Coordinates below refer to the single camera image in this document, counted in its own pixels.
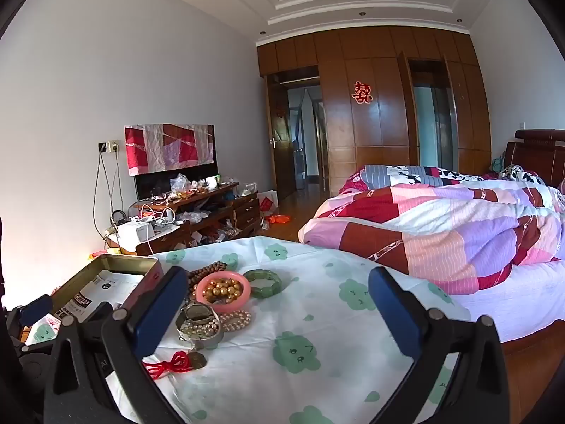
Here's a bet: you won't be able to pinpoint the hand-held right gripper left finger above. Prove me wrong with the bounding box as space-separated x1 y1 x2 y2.
43 266 190 424

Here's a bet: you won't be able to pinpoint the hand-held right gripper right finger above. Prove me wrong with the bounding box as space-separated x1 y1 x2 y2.
366 267 508 424

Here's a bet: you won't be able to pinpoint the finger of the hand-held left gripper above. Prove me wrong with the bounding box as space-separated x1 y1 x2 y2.
6 294 54 345

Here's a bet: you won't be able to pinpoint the red cord charm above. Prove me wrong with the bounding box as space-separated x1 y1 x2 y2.
142 350 208 379

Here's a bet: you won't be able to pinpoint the pink bangle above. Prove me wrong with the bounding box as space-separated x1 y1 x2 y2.
195 273 252 305

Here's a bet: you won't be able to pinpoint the silver bangle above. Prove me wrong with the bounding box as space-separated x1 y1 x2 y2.
176 302 225 350

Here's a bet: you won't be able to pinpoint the pink metal tin box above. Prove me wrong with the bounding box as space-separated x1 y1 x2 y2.
52 254 165 319

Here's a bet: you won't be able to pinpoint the brown wooden bead bracelet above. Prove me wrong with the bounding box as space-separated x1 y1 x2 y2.
188 263 228 289

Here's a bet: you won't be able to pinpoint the gold pearl bracelet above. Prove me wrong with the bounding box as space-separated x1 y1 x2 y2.
205 277 244 301

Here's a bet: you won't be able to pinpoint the green jade bracelet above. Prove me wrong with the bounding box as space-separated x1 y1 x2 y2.
244 269 282 295

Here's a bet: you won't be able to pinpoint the pink red patchwork quilt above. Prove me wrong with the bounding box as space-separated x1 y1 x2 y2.
298 181 565 296

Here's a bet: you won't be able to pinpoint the white cardboard box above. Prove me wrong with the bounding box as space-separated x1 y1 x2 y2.
117 221 155 248

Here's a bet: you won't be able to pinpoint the white mattress sheet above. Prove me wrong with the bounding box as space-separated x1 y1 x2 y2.
441 260 565 343

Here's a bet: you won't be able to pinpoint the black television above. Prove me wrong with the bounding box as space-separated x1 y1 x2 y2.
133 124 219 201

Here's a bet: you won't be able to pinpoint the wooden television cabinet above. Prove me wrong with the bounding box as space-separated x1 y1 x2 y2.
106 181 261 257

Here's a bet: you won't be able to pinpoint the grey striped floral quilt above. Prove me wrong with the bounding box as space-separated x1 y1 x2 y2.
339 164 548 195

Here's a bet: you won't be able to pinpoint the white red paper bag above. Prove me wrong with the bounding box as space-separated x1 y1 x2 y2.
257 190 280 220

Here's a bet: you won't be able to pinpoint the red pink television cover cloth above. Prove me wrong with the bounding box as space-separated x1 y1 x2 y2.
124 123 215 176

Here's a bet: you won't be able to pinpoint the wooden door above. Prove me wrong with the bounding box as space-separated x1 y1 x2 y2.
265 74 297 200

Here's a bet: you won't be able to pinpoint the red paper-cut decoration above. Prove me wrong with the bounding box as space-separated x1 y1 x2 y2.
351 82 374 104

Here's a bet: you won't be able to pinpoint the hanging power cables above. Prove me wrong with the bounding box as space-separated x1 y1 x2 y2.
92 150 125 230

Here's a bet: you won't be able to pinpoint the wooden wardrobe wall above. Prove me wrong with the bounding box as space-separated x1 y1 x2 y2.
257 26 493 196

